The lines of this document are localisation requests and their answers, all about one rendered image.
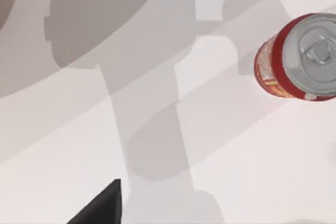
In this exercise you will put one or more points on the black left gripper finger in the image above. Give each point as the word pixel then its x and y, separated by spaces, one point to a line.
pixel 107 205

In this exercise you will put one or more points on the red and white can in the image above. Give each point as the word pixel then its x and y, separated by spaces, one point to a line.
pixel 302 58

